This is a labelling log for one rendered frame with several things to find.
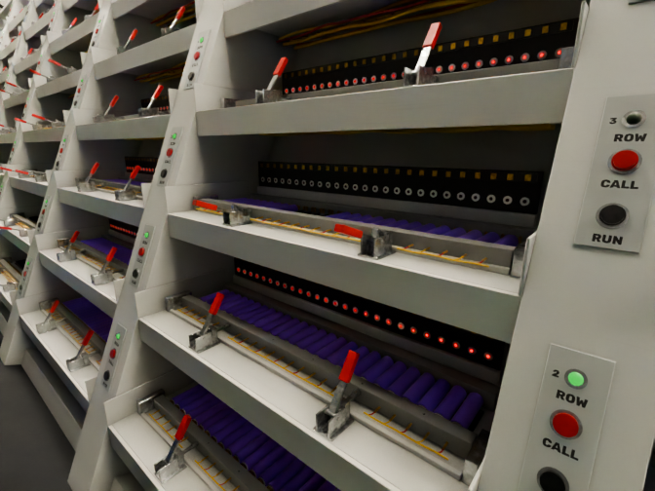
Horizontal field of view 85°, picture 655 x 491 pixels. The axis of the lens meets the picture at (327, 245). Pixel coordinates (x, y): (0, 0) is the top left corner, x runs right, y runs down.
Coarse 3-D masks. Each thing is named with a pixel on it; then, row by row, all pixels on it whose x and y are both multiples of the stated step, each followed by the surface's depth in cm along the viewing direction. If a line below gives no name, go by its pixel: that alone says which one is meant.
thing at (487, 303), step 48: (192, 192) 70; (240, 192) 79; (288, 192) 73; (192, 240) 63; (240, 240) 54; (288, 240) 48; (336, 240) 48; (528, 240) 29; (336, 288) 43; (384, 288) 39; (432, 288) 35; (480, 288) 32
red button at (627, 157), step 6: (624, 150) 27; (630, 150) 27; (618, 156) 27; (624, 156) 27; (630, 156) 27; (636, 156) 27; (612, 162) 27; (618, 162) 27; (624, 162) 27; (630, 162) 27; (636, 162) 27; (618, 168) 27; (624, 168) 27; (630, 168) 27
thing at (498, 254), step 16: (224, 208) 65; (256, 208) 59; (272, 208) 58; (272, 224) 54; (288, 224) 55; (304, 224) 52; (320, 224) 50; (352, 224) 47; (368, 224) 46; (352, 240) 45; (400, 240) 43; (416, 240) 41; (432, 240) 40; (448, 240) 39; (464, 240) 39; (464, 256) 37; (480, 256) 37; (496, 256) 36; (512, 256) 35
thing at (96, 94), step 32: (128, 32) 118; (160, 32) 126; (96, 96) 115; (128, 96) 122; (64, 160) 111; (96, 160) 118; (64, 224) 114; (96, 224) 121; (32, 256) 112; (32, 288) 111; (0, 352) 113
